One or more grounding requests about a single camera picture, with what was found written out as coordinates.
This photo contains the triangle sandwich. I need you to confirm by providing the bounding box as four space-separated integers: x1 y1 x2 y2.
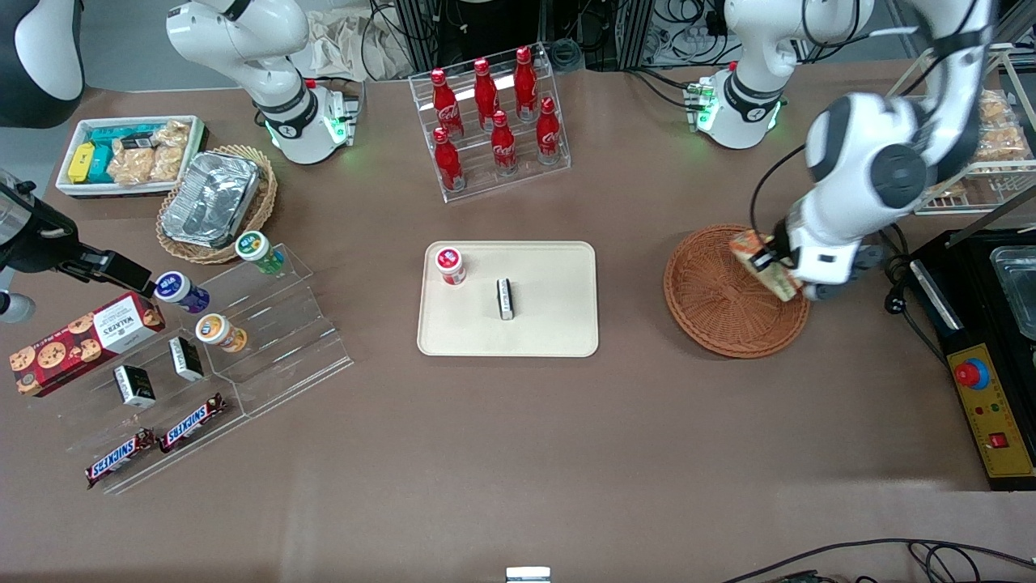
728 229 805 304

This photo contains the round brown wicker basket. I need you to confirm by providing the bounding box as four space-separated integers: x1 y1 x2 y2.
663 224 811 359

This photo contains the aluminium foil tray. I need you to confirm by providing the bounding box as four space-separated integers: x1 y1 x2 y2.
160 151 261 249

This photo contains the oval tan wicker basket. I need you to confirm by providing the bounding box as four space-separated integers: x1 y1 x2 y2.
156 144 278 266

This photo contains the stainless steel tray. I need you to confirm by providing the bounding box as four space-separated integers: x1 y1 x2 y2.
989 245 1036 342

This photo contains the beige plastic tray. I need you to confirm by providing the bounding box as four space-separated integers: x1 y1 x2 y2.
417 240 600 358

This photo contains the white plastic bin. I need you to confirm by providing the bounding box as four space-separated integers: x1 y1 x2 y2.
55 115 208 199

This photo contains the blue lid snack cup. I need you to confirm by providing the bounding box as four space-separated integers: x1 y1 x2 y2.
154 271 212 315

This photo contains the yellow small box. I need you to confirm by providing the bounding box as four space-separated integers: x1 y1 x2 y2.
67 143 97 185

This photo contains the red Walkers cookie box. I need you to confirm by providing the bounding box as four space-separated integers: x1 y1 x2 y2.
10 291 167 398

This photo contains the clear bag of crackers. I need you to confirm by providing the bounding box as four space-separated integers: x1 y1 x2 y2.
107 143 156 186
151 120 193 181

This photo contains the orange lid snack cup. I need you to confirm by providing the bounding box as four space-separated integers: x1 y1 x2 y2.
195 313 248 354

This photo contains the green lid snack cup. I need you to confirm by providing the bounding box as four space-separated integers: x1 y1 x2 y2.
235 231 287 275

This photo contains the Snickers chocolate bar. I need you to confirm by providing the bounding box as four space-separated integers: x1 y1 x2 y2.
85 428 158 490
159 394 228 454

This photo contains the clear acrylic tiered stand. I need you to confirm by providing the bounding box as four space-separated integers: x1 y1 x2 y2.
61 243 355 496

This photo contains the clear bag of snacks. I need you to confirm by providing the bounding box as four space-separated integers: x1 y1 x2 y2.
978 89 1013 125
974 121 1035 164

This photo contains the clear acrylic bottle rack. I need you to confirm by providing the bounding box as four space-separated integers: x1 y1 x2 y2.
409 42 572 203

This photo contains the black yellow control box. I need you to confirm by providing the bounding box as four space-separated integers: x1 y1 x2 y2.
911 229 1036 492

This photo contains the red cola bottle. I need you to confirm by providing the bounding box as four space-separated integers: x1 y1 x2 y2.
430 68 465 140
490 110 520 177
514 46 541 121
431 128 467 194
473 58 501 131
535 97 563 166

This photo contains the red lid snack cup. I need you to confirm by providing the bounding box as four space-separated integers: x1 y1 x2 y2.
435 246 468 287

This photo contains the crumpled beige paper bag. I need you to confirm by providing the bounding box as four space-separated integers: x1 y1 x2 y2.
310 8 414 83

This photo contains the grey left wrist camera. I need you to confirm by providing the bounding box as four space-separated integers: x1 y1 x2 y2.
808 245 889 303

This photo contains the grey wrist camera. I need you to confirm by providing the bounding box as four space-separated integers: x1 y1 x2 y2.
0 290 38 326
808 245 889 303

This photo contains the black cable with plug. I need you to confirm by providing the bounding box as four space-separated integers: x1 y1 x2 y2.
881 225 920 317

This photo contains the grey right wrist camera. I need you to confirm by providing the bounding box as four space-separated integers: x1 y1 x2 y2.
0 290 38 326

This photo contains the white wire rack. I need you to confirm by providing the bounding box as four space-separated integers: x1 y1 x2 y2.
886 43 1036 216

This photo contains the black cable bundle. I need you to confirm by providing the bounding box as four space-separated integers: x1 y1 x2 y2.
720 538 1036 583

